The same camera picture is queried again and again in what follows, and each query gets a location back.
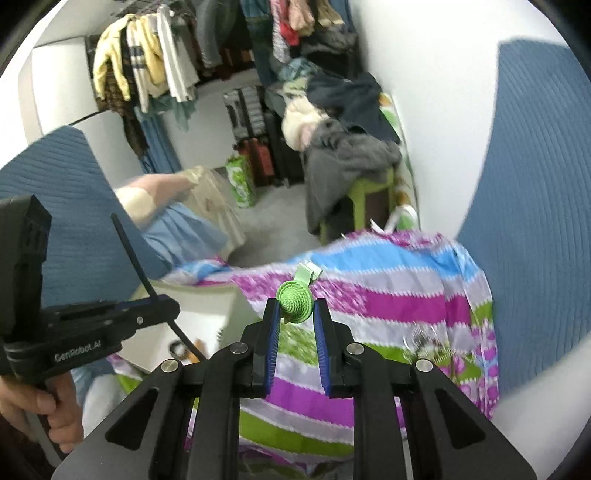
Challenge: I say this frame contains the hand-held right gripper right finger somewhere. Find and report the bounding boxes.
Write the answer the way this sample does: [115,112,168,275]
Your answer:
[313,298,539,480]

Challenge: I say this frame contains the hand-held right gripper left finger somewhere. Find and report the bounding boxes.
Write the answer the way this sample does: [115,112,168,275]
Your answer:
[53,298,282,480]

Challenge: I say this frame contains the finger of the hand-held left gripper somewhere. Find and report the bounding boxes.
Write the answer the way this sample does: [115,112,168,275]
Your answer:
[111,298,181,342]

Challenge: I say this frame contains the green spiral hair clip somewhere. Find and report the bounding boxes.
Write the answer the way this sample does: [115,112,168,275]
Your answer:
[276,263,322,325]

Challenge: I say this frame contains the black hair stick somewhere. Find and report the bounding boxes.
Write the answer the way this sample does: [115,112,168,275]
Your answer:
[111,213,206,363]

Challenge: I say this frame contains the grey cardboard box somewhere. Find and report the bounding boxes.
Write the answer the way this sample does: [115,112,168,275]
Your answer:
[122,281,262,376]

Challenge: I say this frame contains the pile of jewelry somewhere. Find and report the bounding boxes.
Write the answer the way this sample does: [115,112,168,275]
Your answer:
[404,323,462,365]

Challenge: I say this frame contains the person's left hand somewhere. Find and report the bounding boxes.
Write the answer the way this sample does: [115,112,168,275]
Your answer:
[0,371,85,455]

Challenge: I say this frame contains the blue ribbed cushion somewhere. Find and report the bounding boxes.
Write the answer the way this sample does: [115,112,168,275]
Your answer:
[0,126,168,303]

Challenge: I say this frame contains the striped floral cloth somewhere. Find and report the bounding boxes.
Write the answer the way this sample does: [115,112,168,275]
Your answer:
[108,230,502,462]

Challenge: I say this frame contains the blue bedsheet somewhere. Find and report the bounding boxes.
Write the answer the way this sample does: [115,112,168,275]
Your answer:
[141,203,232,269]

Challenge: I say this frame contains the pink beige pillow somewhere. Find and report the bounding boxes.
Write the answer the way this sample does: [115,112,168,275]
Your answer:
[115,173,199,227]

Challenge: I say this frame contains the beige floral blanket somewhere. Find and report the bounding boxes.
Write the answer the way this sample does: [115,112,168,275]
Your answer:
[180,166,249,246]

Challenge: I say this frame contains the green shopping bag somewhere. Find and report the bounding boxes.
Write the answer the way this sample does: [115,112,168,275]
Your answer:
[225,154,257,208]

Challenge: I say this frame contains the green plastic stool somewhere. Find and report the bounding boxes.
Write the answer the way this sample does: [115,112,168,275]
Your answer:
[318,168,398,244]

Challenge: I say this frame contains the red suitcase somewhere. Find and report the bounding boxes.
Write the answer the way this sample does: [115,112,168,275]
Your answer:
[235,138,271,185]

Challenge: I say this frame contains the dark plaid hanging shirt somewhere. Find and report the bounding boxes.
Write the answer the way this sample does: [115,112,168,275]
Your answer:
[99,69,149,158]

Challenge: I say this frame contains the black suitcase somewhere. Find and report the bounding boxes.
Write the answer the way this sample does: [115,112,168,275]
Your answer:
[263,85,309,188]

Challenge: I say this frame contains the grey hoodie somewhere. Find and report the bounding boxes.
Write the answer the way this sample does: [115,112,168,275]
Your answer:
[305,122,402,236]

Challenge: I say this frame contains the teal hanging cloth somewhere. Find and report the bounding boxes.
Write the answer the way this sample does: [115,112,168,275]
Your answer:
[150,95,195,133]

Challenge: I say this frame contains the rolled floral mat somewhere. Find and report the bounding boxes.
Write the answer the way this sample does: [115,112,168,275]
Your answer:
[379,92,421,232]

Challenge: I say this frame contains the cream fleece garment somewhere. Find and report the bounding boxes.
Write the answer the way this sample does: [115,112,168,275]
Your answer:
[281,97,332,151]

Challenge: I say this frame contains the yellow hanging jacket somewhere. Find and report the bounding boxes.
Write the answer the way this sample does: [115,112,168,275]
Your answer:
[139,16,168,87]
[93,16,136,100]

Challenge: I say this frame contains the striped hanging garment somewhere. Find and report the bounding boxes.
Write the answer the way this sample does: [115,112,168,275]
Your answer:
[124,23,151,114]

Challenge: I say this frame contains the dark navy jacket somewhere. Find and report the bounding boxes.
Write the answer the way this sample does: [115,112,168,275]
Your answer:
[307,71,401,144]

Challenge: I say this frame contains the blue quilted cushion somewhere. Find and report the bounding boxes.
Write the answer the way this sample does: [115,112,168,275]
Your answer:
[455,39,591,398]

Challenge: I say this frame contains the white hanging shirt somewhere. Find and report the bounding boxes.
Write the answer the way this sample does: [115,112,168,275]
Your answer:
[157,4,200,103]

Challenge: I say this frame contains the grey denim hanging jacket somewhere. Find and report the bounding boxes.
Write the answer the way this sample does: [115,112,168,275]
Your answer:
[194,0,253,78]

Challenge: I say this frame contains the pink hanging clothes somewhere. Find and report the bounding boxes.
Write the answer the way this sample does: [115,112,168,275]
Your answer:
[271,0,302,61]

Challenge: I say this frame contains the beige hanging garment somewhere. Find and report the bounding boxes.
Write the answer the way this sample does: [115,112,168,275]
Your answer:
[288,0,345,36]

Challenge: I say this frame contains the white bag handle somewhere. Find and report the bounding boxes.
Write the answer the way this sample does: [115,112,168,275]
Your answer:
[369,210,419,234]

